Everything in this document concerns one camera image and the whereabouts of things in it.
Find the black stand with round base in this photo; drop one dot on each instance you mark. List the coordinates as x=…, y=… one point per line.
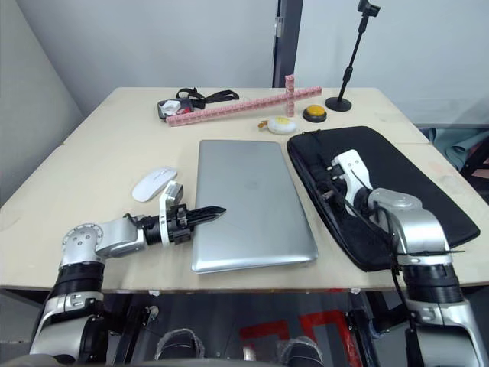
x=339, y=103

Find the dark door frame post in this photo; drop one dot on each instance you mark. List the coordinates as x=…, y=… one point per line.
x=286, y=46

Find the yellow button with black base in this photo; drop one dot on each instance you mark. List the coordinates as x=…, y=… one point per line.
x=314, y=111

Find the long pink block bar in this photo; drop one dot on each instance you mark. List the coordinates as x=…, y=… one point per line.
x=229, y=108

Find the dark rounded shape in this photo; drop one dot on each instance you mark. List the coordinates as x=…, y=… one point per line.
x=300, y=349
x=179, y=342

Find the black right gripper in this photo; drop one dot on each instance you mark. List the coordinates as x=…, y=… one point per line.
x=331, y=187

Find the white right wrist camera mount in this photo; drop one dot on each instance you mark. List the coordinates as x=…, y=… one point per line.
x=353, y=168

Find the silver laptop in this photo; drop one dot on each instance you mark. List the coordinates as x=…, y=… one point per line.
x=248, y=199

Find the black laptop bag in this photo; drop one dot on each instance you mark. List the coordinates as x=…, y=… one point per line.
x=412, y=179

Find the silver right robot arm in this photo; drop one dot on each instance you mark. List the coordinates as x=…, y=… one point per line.
x=424, y=233

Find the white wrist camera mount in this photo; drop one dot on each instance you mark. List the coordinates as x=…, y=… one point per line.
x=165, y=202
x=353, y=168

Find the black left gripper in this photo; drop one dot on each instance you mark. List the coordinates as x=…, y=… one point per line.
x=179, y=229

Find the short pink block post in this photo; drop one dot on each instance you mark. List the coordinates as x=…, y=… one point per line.
x=290, y=86

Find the white round yellow-topped gadget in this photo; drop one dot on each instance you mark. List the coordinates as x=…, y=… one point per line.
x=282, y=125

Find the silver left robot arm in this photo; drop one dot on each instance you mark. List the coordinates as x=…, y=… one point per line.
x=114, y=237

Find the white computer mouse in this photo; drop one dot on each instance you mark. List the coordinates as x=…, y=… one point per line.
x=153, y=185

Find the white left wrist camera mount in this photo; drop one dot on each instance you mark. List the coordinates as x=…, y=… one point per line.
x=165, y=202

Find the teal cloth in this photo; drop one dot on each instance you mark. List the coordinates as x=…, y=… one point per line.
x=454, y=147

